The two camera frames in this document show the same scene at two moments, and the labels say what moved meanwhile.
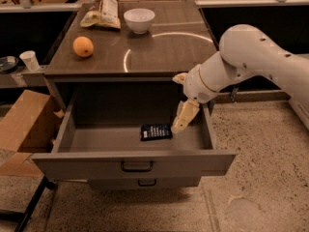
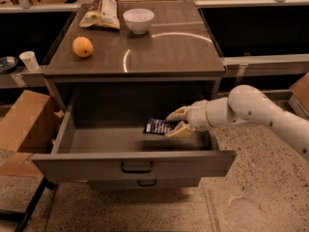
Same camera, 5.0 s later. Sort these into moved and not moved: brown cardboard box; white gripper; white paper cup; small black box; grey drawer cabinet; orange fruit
Moved: small black box; white gripper
Not moved: white paper cup; grey drawer cabinet; orange fruit; brown cardboard box
